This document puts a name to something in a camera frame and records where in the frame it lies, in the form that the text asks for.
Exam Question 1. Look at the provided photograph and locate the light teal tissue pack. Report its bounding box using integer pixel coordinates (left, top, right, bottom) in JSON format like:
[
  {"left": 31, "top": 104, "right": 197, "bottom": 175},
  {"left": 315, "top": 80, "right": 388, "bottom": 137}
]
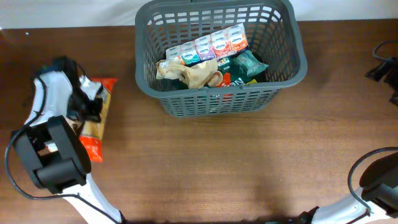
[{"left": 233, "top": 50, "right": 268, "bottom": 77}]

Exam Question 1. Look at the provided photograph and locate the orange spaghetti pasta packet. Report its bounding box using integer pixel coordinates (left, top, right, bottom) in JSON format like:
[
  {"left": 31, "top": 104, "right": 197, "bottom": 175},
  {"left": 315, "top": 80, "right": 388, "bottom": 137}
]
[{"left": 74, "top": 78, "right": 118, "bottom": 162}]

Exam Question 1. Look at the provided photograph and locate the brown paper pouch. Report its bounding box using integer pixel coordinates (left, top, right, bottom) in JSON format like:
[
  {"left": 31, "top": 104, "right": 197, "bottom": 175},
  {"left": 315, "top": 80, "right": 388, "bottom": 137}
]
[{"left": 156, "top": 58, "right": 223, "bottom": 89}]

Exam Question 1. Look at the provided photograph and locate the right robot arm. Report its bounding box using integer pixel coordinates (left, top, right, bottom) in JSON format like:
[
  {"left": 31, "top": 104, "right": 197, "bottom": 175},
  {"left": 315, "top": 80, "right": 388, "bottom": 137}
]
[{"left": 288, "top": 146, "right": 397, "bottom": 224}]

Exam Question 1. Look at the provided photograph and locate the grey plastic basket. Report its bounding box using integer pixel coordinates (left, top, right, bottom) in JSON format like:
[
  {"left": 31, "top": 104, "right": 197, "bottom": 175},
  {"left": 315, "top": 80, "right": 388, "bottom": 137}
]
[{"left": 135, "top": 0, "right": 307, "bottom": 118}]

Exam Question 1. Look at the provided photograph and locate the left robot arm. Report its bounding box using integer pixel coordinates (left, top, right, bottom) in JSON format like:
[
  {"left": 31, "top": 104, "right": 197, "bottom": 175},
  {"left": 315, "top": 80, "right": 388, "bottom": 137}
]
[{"left": 4, "top": 56, "right": 126, "bottom": 223}]

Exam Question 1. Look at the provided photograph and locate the green Nescafe coffee bag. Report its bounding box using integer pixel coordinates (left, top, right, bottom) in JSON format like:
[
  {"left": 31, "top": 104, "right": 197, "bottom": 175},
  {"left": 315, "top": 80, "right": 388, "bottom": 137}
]
[{"left": 167, "top": 55, "right": 259, "bottom": 91}]

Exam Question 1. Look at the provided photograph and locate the Kleenex tissue multipack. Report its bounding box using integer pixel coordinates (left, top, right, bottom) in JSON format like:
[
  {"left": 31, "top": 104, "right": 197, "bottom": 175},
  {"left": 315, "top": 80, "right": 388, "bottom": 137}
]
[{"left": 165, "top": 23, "right": 248, "bottom": 66}]

